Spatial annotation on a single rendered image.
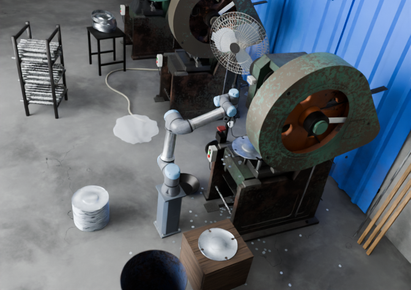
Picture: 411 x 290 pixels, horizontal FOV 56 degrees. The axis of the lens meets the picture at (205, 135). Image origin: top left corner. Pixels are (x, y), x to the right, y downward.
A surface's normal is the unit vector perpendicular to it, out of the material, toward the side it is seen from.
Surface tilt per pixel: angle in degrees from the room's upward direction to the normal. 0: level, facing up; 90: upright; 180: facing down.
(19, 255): 0
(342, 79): 90
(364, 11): 90
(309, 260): 0
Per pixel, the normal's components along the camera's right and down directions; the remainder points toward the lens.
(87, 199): 0.12, -0.80
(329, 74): 0.36, 0.59
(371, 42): -0.92, 0.13
